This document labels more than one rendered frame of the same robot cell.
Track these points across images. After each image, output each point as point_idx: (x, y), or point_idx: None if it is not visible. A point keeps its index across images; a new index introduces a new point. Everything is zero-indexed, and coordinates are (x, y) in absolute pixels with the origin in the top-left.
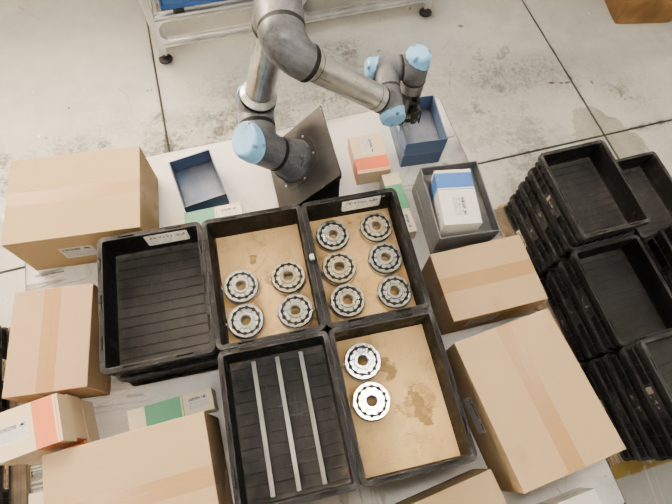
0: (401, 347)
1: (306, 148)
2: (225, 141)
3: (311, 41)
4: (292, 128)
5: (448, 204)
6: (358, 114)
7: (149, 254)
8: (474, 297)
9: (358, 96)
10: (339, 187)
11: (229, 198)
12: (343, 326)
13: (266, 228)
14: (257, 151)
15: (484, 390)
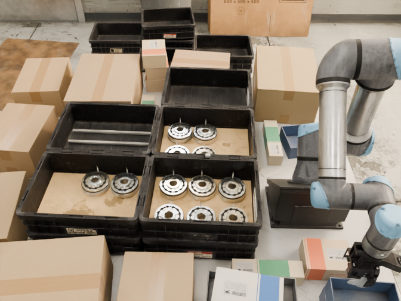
0: (124, 214)
1: (317, 178)
2: (349, 164)
3: (342, 71)
4: (366, 211)
5: (239, 278)
6: (391, 273)
7: (243, 100)
8: (138, 276)
9: (319, 141)
10: (297, 234)
11: (292, 159)
12: (148, 162)
13: (249, 154)
14: (301, 129)
15: (56, 243)
